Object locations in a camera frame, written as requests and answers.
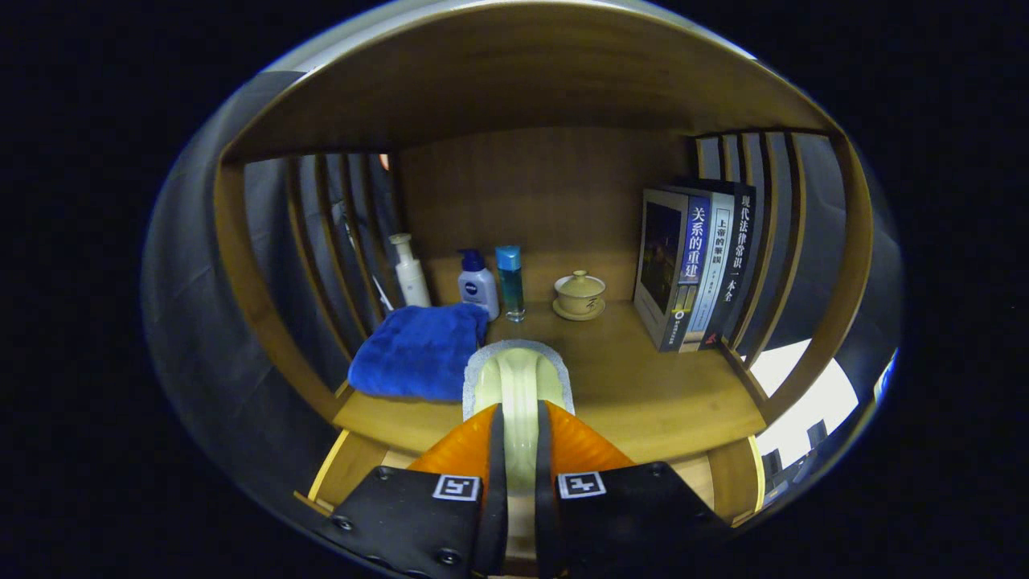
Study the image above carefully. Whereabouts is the white pump bottle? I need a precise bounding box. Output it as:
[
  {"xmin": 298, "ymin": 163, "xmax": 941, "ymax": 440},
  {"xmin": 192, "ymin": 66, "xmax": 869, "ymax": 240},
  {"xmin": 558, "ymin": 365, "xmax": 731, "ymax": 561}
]
[{"xmin": 389, "ymin": 233, "xmax": 433, "ymax": 309}]

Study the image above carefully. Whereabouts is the blue towel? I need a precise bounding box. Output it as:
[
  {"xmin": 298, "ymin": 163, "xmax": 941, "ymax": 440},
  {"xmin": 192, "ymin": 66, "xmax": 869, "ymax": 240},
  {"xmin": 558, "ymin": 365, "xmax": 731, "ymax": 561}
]
[{"xmin": 347, "ymin": 302, "xmax": 490, "ymax": 403}]

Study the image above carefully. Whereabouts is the white side cabinet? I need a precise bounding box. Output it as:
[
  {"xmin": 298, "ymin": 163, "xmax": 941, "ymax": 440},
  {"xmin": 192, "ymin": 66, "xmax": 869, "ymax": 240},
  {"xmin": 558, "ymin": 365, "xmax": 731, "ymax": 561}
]
[{"xmin": 744, "ymin": 338, "xmax": 861, "ymax": 467}]

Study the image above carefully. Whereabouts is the wooden cabinet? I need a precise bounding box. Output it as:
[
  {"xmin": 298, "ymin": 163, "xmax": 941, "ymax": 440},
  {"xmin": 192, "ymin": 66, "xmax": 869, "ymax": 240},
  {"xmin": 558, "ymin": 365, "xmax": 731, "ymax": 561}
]
[{"xmin": 213, "ymin": 4, "xmax": 873, "ymax": 532}]

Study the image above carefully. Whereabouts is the beige lidded teacup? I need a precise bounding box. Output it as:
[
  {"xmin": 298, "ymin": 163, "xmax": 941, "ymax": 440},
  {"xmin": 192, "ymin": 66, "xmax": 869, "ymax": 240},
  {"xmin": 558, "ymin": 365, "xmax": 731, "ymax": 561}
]
[{"xmin": 552, "ymin": 270, "xmax": 607, "ymax": 322}]

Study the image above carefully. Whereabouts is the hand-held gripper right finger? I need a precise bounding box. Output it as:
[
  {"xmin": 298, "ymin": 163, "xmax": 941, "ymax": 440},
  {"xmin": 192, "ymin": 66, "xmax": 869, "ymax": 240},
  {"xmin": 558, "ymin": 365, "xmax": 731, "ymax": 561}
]
[{"xmin": 535, "ymin": 400, "xmax": 732, "ymax": 578}]

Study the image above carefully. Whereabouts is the teal bottle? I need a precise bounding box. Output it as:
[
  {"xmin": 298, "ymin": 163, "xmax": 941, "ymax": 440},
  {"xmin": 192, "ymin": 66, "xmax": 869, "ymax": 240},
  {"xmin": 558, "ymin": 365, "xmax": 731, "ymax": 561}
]
[{"xmin": 494, "ymin": 245, "xmax": 527, "ymax": 322}]

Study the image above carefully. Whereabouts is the wooden countertop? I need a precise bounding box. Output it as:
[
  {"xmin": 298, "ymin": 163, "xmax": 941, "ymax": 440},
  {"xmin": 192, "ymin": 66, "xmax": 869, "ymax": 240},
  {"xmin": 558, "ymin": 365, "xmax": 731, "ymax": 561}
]
[{"xmin": 332, "ymin": 299, "xmax": 767, "ymax": 466}]

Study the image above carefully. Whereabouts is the white bottle blue cap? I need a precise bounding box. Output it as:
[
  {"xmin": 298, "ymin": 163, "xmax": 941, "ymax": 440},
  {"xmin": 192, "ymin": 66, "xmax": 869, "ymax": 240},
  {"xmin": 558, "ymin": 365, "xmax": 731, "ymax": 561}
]
[{"xmin": 457, "ymin": 248, "xmax": 500, "ymax": 321}]

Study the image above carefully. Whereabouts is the pale yellow scrub brush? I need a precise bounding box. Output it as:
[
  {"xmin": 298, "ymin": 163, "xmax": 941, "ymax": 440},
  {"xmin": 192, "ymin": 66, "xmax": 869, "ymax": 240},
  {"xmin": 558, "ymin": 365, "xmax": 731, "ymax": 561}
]
[{"xmin": 462, "ymin": 339, "xmax": 576, "ymax": 495}]

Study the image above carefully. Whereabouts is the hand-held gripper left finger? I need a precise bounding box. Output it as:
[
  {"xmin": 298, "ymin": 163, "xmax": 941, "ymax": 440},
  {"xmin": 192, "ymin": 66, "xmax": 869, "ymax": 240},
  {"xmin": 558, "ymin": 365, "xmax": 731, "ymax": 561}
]
[{"xmin": 318, "ymin": 402, "xmax": 509, "ymax": 578}]

